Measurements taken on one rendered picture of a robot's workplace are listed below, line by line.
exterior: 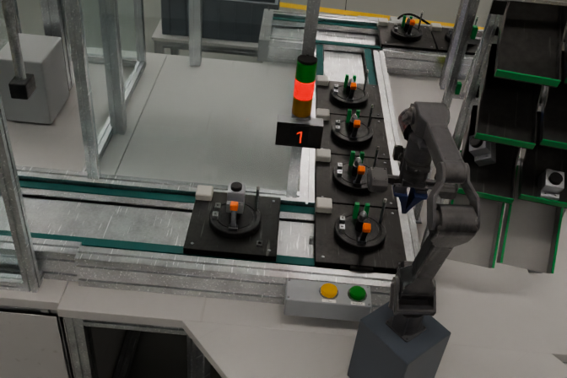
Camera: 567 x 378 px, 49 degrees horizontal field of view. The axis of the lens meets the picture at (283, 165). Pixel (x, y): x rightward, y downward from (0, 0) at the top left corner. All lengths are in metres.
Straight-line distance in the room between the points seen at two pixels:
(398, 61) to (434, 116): 1.53
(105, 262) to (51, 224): 0.25
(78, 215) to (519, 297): 1.24
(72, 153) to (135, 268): 0.67
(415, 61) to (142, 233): 1.49
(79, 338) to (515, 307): 1.16
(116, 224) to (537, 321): 1.16
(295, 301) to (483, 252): 0.51
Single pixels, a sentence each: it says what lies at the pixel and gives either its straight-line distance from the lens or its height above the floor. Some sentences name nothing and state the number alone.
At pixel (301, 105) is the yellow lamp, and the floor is 1.30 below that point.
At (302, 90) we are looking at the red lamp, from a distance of 1.56.
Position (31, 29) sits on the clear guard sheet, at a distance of 2.75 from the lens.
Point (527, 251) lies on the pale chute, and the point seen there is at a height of 1.02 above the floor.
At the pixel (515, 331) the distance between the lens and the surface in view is 1.77.
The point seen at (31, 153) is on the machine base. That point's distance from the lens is 2.20.
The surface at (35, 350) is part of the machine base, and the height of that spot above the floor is 0.65.
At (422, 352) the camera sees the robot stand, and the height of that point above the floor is 1.06.
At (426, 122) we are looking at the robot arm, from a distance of 1.22.
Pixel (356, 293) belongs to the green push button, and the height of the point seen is 0.97.
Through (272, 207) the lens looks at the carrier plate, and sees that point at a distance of 1.76.
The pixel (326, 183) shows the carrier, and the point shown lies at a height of 0.97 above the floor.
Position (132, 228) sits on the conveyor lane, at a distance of 1.77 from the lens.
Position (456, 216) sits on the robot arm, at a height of 1.44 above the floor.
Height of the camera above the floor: 2.11
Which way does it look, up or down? 36 degrees down
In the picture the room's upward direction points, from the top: 6 degrees clockwise
